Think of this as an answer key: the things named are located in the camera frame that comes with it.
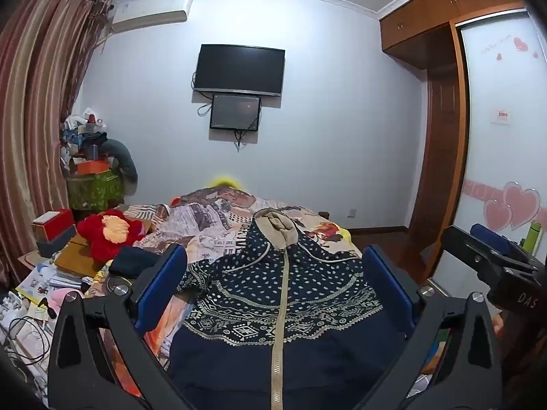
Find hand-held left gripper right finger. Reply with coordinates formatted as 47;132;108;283
362;244;503;410

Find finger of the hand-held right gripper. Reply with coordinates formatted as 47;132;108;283
441;223;538;283

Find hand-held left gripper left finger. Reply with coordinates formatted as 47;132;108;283
48;243;189;410

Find navy patterned hooded jacket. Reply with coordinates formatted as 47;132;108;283
169;207;422;410

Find black folded cloth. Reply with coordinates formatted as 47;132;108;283
108;245;161;277

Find green bottle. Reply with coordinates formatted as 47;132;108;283
522;221;543;254

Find red plush toy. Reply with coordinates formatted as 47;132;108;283
77;209;148;262

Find printed blanket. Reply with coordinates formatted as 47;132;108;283
92;186;364;398

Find brown cardboard box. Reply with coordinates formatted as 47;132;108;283
18;221;155;278

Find frosted door with heart stickers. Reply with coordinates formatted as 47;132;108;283
431;9;547;295

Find dark grey box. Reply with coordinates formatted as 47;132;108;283
36;226;78;258

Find yellow plush toy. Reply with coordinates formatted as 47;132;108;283
209;175;242;189

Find green patterned cloth cover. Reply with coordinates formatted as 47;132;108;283
66;170;125;211

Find pile of magazines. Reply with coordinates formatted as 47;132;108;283
0;260;103;342

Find red box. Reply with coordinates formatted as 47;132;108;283
32;208;77;242

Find grey cushion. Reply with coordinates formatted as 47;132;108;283
102;139;138;193

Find wooden wardrobe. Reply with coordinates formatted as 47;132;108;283
379;0;531;280

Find orange box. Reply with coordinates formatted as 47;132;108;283
70;159;110;176

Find pile of household clutter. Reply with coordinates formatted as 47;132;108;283
60;108;116;176

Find striped brown curtain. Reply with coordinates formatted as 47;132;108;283
0;0;112;291

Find white air conditioner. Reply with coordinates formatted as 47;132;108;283
110;0;193;33

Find black cable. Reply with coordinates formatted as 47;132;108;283
8;315;54;361

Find small black wall monitor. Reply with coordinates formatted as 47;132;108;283
209;93;261;132

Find black wall television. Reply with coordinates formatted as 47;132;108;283
192;44;285;97

